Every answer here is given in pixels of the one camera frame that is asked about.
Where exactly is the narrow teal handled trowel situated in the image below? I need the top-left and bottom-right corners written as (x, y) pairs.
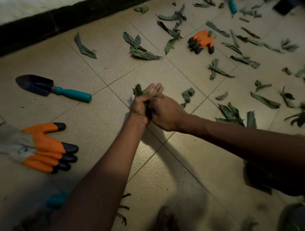
top-left (228, 0), bottom-right (238, 15)

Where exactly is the wide teal handled trowel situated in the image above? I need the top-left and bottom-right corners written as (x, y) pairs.
top-left (15, 74), bottom-right (92, 103)

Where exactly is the person's left forearm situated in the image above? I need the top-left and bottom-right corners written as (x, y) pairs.
top-left (51, 119), bottom-right (149, 231)

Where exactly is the person's right hand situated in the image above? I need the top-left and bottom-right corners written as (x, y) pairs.
top-left (146, 94), bottom-right (190, 133)

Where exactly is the teal handled hand rake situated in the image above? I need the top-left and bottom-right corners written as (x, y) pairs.
top-left (46, 193), bottom-right (132, 227)

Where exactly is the person's left hand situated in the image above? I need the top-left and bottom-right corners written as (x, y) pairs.
top-left (129, 82), bottom-right (165, 127)

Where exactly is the orange black work glove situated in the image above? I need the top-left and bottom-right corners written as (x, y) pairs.
top-left (0, 122), bottom-right (79, 174)
top-left (187, 30), bottom-right (215, 55)

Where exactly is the person's right forearm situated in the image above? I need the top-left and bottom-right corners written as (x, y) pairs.
top-left (181, 114), bottom-right (305, 191)

